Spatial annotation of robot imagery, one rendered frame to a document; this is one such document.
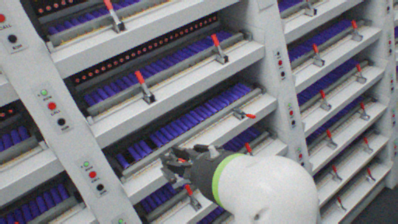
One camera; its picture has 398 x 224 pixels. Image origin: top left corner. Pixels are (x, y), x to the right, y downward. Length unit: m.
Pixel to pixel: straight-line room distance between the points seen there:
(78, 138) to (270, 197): 0.52
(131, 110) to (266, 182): 0.52
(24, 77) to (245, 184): 0.53
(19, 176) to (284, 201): 0.60
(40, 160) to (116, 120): 0.20
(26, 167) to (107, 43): 0.35
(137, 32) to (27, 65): 0.26
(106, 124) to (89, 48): 0.20
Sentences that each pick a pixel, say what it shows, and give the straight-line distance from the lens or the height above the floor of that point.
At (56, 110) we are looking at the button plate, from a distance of 0.74.
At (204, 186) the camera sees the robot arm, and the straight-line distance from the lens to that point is 0.48.
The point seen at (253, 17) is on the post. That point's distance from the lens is 1.00.
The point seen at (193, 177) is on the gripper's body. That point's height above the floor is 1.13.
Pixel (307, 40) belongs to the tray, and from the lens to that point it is 1.41.
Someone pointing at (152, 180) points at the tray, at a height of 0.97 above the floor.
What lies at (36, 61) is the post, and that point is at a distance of 0.72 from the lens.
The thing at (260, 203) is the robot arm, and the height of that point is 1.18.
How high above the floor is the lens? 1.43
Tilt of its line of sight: 24 degrees down
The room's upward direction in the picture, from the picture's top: 20 degrees counter-clockwise
